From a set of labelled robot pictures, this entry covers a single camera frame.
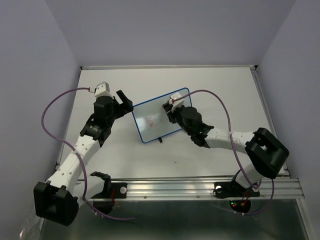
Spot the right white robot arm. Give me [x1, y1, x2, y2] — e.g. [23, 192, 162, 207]
[162, 100, 290, 199]

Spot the purple cable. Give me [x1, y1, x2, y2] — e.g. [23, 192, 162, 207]
[41, 86, 137, 222]
[174, 89, 275, 217]

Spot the blue framed small whiteboard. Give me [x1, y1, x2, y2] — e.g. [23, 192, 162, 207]
[132, 87, 190, 144]

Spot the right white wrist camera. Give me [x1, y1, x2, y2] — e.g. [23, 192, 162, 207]
[168, 91, 184, 112]

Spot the aluminium mounting rail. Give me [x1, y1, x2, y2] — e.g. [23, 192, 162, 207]
[74, 177, 306, 201]

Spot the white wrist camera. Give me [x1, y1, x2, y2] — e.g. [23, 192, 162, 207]
[94, 81, 113, 98]
[168, 91, 184, 112]

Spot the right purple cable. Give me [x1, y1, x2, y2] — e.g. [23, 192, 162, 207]
[174, 89, 275, 217]

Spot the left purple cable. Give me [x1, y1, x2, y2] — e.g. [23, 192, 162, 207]
[41, 86, 137, 222]

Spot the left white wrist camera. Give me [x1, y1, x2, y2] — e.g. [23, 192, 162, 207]
[94, 81, 113, 98]

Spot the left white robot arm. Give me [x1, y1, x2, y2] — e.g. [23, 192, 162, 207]
[33, 86, 134, 226]

